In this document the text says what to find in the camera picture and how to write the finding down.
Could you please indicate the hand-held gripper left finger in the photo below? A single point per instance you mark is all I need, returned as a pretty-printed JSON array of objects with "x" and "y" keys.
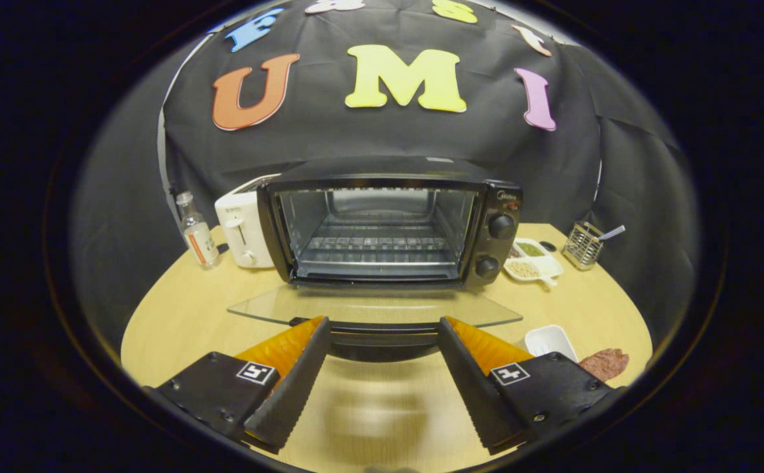
[{"x": 296, "y": 387}]

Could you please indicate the black toaster oven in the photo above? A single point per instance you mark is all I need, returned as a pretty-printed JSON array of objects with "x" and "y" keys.
[{"x": 500, "y": 197}]

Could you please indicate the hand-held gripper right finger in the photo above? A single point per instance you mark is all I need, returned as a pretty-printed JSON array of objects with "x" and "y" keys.
[{"x": 470, "y": 387}]

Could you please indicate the white pop-up toaster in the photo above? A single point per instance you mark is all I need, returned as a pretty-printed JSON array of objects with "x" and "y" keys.
[{"x": 240, "y": 230}]

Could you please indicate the white divided dish with beans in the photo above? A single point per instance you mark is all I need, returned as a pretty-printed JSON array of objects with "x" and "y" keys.
[{"x": 534, "y": 266}]

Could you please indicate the small clear bottle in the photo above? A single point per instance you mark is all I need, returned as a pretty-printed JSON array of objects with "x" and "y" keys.
[{"x": 199, "y": 240}]

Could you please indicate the small white rectangular plate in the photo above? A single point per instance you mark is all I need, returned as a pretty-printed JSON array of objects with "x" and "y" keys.
[{"x": 549, "y": 340}]

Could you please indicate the small black round cap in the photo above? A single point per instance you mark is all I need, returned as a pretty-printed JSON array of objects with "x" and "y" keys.
[{"x": 548, "y": 246}]

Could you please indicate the red-brown meat slice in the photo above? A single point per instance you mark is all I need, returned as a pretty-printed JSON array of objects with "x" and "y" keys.
[{"x": 605, "y": 363}]

